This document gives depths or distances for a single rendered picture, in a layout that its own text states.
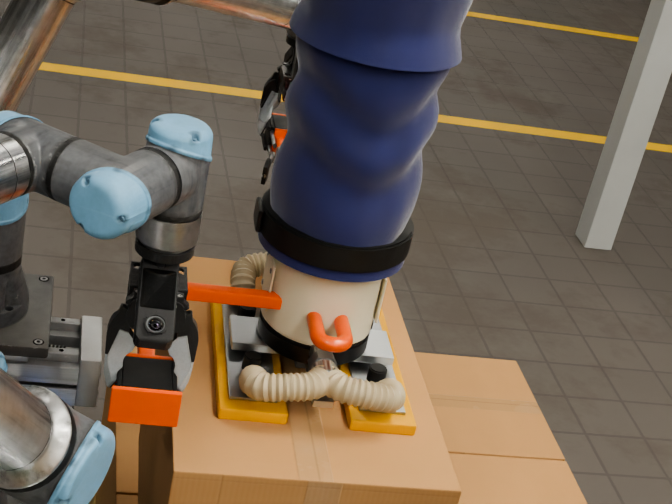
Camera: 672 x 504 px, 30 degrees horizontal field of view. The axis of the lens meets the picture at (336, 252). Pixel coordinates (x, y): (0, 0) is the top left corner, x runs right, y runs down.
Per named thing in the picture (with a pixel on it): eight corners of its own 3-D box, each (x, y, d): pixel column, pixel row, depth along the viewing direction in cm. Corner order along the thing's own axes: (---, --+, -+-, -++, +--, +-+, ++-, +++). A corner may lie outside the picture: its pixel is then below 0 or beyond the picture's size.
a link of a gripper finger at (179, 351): (201, 366, 164) (185, 308, 159) (202, 393, 159) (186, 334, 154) (177, 371, 164) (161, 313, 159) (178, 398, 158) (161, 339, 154)
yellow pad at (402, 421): (415, 437, 182) (422, 409, 180) (348, 431, 180) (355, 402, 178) (379, 316, 212) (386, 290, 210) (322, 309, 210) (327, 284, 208)
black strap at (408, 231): (421, 282, 177) (427, 257, 175) (258, 263, 172) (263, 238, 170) (395, 210, 196) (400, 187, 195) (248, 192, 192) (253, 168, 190)
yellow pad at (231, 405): (286, 426, 179) (292, 397, 176) (217, 419, 177) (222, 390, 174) (269, 304, 208) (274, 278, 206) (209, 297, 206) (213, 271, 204)
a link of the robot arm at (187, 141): (130, 122, 140) (173, 103, 147) (120, 208, 145) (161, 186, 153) (189, 145, 138) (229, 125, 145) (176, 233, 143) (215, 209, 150)
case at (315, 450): (400, 697, 191) (463, 491, 173) (136, 688, 183) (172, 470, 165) (345, 454, 243) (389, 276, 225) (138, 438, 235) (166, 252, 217)
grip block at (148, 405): (177, 427, 156) (182, 394, 153) (107, 421, 154) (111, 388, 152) (176, 389, 163) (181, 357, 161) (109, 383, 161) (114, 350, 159)
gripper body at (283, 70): (276, 105, 230) (287, 43, 225) (272, 88, 238) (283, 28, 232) (316, 111, 232) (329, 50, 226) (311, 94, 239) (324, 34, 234)
